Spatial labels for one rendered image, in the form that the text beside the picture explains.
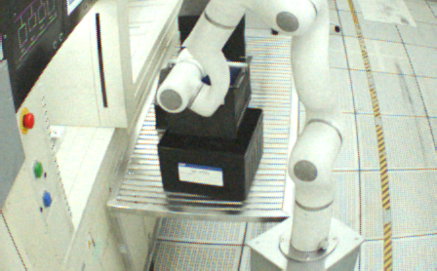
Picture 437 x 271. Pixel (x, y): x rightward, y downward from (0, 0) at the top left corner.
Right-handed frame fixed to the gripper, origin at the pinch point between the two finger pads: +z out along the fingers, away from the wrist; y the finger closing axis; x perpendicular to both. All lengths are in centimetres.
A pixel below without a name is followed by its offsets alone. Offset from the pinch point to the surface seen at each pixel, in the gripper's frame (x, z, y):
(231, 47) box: -37, 73, -12
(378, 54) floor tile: -122, 263, 59
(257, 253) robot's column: -48, -36, 23
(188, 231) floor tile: -121, 46, -30
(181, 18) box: -21, 69, -32
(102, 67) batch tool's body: -10.2, 2.3, -37.8
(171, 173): -37.8, -13.7, -9.9
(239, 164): -31.1, -14.0, 12.2
